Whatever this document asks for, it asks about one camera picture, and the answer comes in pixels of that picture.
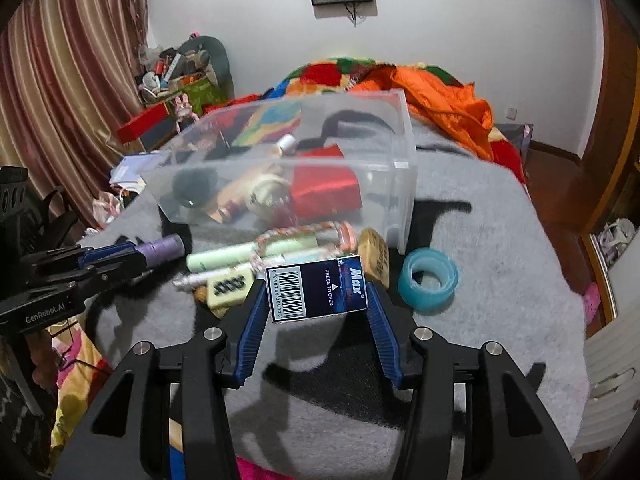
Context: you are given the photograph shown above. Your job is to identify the wooden door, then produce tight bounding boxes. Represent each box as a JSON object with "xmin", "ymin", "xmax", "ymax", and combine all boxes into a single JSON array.
[{"xmin": 582, "ymin": 0, "xmax": 639, "ymax": 233}]

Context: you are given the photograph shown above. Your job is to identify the blue white notebook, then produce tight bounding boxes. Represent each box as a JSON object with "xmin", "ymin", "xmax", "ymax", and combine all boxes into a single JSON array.
[{"xmin": 110, "ymin": 153, "xmax": 165, "ymax": 186}]

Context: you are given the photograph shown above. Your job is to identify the clear plastic storage box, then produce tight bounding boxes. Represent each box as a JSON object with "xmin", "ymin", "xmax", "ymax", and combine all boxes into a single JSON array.
[{"xmin": 141, "ymin": 90, "xmax": 416, "ymax": 252}]

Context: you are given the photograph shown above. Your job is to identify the mahjong tile eraser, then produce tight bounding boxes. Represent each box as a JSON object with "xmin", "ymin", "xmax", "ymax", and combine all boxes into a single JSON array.
[{"xmin": 207, "ymin": 269, "xmax": 255, "ymax": 311}]

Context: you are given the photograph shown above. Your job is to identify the purple black marker tube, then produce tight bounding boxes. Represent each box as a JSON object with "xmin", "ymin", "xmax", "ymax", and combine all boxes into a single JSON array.
[{"xmin": 134, "ymin": 234, "xmax": 186, "ymax": 269}]

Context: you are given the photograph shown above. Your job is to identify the wooden shelf unit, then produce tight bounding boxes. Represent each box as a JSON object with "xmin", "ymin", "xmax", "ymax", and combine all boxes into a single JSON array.
[{"xmin": 585, "ymin": 159, "xmax": 639, "ymax": 324}]

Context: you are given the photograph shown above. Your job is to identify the pale green labelled tube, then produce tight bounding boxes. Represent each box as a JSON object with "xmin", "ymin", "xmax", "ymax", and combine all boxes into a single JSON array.
[{"xmin": 186, "ymin": 235, "xmax": 318, "ymax": 273}]

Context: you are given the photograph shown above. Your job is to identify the red garment on bed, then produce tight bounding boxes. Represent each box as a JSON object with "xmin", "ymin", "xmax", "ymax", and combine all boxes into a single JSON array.
[{"xmin": 202, "ymin": 93, "xmax": 262, "ymax": 116}]

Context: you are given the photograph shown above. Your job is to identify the orange down jacket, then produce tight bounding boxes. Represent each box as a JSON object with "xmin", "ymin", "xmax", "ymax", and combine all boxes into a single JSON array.
[{"xmin": 352, "ymin": 65, "xmax": 494, "ymax": 162}]

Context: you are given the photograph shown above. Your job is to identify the magenta knitted charm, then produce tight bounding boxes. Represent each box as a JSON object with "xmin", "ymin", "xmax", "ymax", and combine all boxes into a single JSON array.
[{"xmin": 270, "ymin": 195, "xmax": 298, "ymax": 228}]

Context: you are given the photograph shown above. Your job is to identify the red foil package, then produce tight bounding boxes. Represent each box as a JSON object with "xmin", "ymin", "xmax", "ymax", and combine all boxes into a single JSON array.
[{"xmin": 290, "ymin": 164, "xmax": 362, "ymax": 220}]

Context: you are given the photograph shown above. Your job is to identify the pink white braided rope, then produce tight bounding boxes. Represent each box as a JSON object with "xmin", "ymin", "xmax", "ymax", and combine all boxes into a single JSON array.
[{"xmin": 249, "ymin": 220, "xmax": 359, "ymax": 276}]

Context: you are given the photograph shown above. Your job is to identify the teal tape roll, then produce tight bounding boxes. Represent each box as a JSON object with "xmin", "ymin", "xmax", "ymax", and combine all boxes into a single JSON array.
[{"xmin": 397, "ymin": 248, "xmax": 459, "ymax": 312}]

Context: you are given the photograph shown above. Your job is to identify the striped pink gold curtain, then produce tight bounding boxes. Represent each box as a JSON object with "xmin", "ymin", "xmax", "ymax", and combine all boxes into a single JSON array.
[{"xmin": 1, "ymin": 0, "xmax": 148, "ymax": 226}]

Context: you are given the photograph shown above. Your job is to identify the white wardrobe door hearts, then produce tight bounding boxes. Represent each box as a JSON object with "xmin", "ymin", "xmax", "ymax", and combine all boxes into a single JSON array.
[{"xmin": 572, "ymin": 261, "xmax": 639, "ymax": 456}]

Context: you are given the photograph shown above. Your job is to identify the pink clog shoe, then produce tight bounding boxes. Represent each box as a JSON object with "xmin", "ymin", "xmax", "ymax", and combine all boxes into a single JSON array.
[{"xmin": 582, "ymin": 283, "xmax": 601, "ymax": 325}]

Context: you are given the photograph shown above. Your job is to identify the grey black blanket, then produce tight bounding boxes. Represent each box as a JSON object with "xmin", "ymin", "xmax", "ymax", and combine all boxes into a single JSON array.
[{"xmin": 82, "ymin": 126, "xmax": 589, "ymax": 479}]

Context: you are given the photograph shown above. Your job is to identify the wooden tag charm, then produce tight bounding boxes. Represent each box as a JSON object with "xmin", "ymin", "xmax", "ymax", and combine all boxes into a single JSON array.
[{"xmin": 357, "ymin": 228, "xmax": 390, "ymax": 289}]

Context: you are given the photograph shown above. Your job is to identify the green storage box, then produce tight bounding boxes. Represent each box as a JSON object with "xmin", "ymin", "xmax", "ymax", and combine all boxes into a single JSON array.
[{"xmin": 141, "ymin": 77, "xmax": 229, "ymax": 116}]

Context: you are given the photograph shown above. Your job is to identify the colourful patchwork quilt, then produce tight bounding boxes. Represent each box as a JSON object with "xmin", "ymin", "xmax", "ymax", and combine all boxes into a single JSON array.
[{"xmin": 260, "ymin": 56, "xmax": 463, "ymax": 100}]

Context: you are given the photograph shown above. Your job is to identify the grey green neck pillow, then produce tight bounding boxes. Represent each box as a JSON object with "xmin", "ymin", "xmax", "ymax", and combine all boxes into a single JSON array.
[{"xmin": 178, "ymin": 32, "xmax": 232, "ymax": 92}]

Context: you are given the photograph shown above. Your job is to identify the pink rabbit figurine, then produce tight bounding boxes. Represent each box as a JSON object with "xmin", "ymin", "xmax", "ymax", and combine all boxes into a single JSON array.
[{"xmin": 175, "ymin": 93, "xmax": 200, "ymax": 129}]

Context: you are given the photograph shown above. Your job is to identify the green pump bottle white label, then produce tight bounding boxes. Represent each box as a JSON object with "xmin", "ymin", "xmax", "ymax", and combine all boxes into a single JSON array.
[{"xmin": 171, "ymin": 164, "xmax": 295, "ymax": 226}]

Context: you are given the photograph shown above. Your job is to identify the red long box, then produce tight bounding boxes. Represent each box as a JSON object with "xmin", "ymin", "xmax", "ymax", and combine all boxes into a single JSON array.
[{"xmin": 116, "ymin": 102, "xmax": 169, "ymax": 144}]

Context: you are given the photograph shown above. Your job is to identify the white gold pen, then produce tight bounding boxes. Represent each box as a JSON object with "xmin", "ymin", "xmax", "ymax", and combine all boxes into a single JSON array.
[{"xmin": 172, "ymin": 271, "xmax": 218, "ymax": 292}]

